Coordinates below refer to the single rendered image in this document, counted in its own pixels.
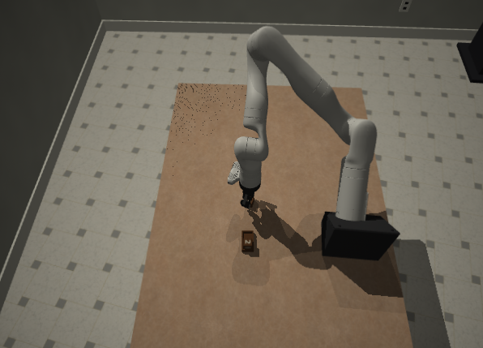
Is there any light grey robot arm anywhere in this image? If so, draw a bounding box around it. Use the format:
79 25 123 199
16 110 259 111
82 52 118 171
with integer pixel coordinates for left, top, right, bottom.
228 26 377 221

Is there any brown wooden tray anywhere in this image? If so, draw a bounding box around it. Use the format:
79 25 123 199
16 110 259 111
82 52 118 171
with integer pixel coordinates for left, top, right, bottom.
241 230 254 252

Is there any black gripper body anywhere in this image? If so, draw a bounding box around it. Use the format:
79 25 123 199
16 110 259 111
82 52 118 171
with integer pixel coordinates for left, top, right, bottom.
239 181 261 198

